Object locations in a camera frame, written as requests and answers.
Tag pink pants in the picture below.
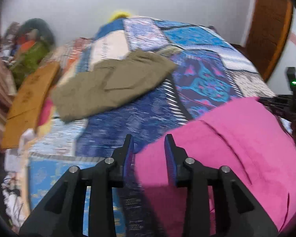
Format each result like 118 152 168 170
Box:
135 97 296 236

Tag white crumpled cloth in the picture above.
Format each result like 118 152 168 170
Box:
1 128 36 229

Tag blue patchwork bedspread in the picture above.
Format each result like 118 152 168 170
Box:
26 17 277 237

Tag brown wooden door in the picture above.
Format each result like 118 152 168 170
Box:
245 0 293 81

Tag pink and yellow cloth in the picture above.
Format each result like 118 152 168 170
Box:
36 97 55 137

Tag wooden headboard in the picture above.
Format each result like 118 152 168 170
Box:
1 61 60 149

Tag olive green pants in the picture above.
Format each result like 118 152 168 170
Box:
51 49 176 122

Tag orange striped patchwork blanket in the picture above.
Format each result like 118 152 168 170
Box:
39 38 93 82

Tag green cloth bag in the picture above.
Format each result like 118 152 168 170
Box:
10 40 51 89

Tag dark green pillow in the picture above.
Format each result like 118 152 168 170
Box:
16 18 55 46

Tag yellow pillow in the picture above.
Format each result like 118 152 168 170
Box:
108 11 132 23

